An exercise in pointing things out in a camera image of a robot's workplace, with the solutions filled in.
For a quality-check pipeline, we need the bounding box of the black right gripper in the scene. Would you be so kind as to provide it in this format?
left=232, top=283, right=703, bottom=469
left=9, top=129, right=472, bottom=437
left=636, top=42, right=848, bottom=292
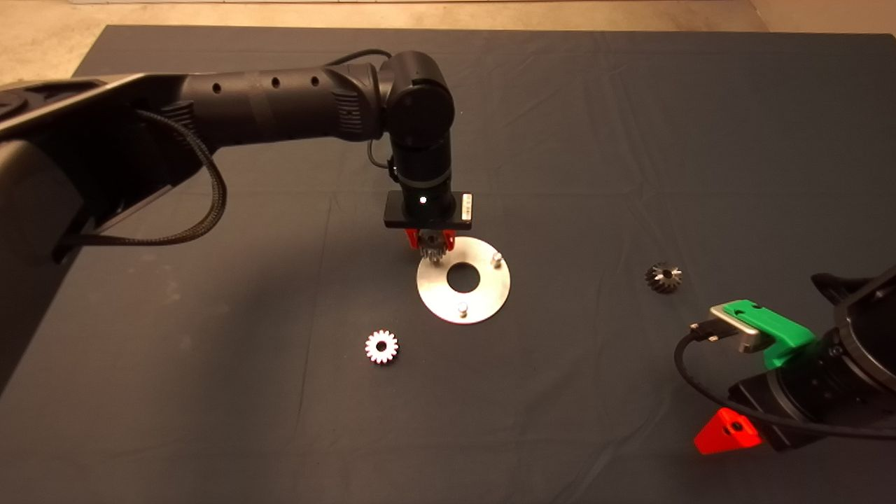
left=693, top=365, right=837, bottom=456

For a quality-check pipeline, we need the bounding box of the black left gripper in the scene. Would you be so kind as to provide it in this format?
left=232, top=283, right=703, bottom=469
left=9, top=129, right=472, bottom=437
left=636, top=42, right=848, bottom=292
left=384, top=185, right=474, bottom=251

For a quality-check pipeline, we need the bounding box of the round metal carrier plate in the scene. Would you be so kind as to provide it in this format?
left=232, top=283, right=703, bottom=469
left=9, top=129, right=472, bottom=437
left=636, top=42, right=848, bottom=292
left=416, top=237, right=511, bottom=325

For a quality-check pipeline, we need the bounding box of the dark bevel gear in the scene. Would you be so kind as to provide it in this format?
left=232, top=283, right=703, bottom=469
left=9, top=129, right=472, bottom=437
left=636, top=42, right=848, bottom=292
left=644, top=262, right=683, bottom=295

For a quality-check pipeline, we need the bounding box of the dark grey table cloth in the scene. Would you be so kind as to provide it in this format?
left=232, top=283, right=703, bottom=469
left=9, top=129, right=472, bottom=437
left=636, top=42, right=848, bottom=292
left=0, top=24, right=896, bottom=504

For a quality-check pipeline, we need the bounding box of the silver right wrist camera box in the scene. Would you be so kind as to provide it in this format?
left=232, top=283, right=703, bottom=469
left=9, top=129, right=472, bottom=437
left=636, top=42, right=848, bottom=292
left=707, top=303, right=764, bottom=354

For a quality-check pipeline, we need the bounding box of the green right camera mount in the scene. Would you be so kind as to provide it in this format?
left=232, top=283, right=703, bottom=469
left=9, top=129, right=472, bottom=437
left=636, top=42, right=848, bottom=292
left=723, top=300, right=817, bottom=370

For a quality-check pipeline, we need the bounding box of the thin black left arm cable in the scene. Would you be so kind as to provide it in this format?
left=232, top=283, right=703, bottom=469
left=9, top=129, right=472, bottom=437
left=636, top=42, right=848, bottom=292
left=325, top=48, right=393, bottom=169

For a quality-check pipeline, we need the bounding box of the thick braided black cable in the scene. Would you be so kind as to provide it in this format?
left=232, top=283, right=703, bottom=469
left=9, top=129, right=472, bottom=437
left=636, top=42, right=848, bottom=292
left=52, top=108, right=228, bottom=263

